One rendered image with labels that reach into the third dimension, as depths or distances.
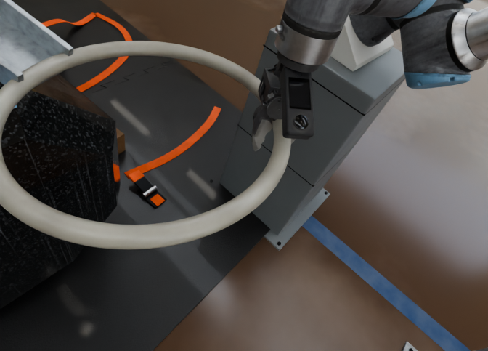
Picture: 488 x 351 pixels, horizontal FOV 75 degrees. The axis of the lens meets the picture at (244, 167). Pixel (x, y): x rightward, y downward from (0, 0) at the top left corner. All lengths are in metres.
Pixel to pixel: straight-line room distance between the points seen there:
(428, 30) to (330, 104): 0.31
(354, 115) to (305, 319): 0.87
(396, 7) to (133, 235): 0.47
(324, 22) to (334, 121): 0.61
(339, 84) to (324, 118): 0.13
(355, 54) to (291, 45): 0.57
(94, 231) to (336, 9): 0.41
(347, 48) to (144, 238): 0.83
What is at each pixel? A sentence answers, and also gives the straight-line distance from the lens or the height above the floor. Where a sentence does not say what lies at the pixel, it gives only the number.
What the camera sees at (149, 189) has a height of 0.05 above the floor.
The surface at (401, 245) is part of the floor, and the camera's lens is 1.93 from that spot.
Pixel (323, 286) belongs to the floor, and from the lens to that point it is 1.56.
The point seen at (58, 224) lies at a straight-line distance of 0.43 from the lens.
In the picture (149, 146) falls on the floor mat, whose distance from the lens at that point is 1.73.
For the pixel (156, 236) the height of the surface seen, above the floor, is 0.94.
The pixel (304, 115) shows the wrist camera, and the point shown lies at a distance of 0.50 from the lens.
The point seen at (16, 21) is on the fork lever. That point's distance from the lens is 0.78.
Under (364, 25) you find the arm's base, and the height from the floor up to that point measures 0.96.
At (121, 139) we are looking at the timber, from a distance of 1.63.
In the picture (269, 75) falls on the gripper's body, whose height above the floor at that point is 1.00.
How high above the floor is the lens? 1.30
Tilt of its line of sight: 48 degrees down
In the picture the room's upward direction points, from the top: 22 degrees clockwise
